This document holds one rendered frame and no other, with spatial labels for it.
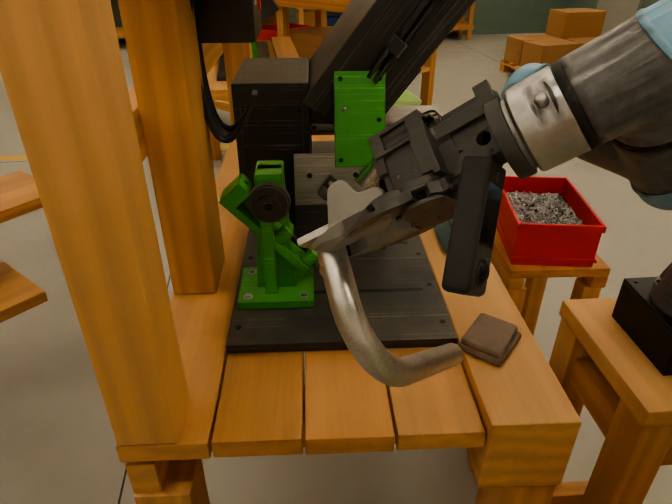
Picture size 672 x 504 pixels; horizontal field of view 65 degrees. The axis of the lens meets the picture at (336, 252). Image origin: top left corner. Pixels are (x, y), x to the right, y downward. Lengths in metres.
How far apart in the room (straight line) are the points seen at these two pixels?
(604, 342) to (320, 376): 0.56
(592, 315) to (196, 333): 0.80
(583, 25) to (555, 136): 7.45
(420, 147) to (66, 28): 0.34
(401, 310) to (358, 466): 0.96
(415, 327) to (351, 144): 0.46
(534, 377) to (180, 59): 0.79
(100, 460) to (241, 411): 1.24
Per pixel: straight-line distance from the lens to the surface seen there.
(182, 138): 1.00
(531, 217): 1.50
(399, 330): 0.99
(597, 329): 1.19
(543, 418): 0.89
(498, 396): 0.90
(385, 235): 0.52
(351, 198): 0.49
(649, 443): 1.12
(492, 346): 0.94
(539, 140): 0.44
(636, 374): 1.11
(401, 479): 1.89
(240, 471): 1.92
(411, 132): 0.47
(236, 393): 0.91
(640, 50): 0.44
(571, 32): 7.80
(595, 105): 0.43
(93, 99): 0.59
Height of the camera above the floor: 1.52
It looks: 31 degrees down
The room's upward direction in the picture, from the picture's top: straight up
